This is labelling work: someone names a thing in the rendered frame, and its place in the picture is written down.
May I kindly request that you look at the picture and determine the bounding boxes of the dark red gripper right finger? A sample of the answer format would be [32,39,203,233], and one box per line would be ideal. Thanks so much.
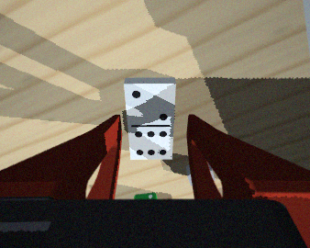
[186,114,310,248]

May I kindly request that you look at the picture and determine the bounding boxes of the green die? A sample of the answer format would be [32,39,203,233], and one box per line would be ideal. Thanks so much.
[134,193,157,198]

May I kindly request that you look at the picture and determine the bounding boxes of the white domino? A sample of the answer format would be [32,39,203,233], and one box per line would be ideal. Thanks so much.
[124,77,176,160]

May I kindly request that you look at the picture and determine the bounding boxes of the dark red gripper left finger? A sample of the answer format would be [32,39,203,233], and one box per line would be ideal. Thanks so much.
[0,115,122,199]

